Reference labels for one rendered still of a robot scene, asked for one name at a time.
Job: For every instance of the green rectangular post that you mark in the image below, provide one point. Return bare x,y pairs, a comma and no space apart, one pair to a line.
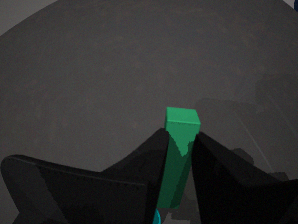
182,126

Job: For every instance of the cyan circle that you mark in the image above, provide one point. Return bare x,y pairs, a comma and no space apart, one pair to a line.
156,219

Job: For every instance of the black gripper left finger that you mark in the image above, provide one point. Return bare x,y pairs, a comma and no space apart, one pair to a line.
126,193

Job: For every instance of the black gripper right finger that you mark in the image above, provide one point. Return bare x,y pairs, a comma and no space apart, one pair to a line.
232,191

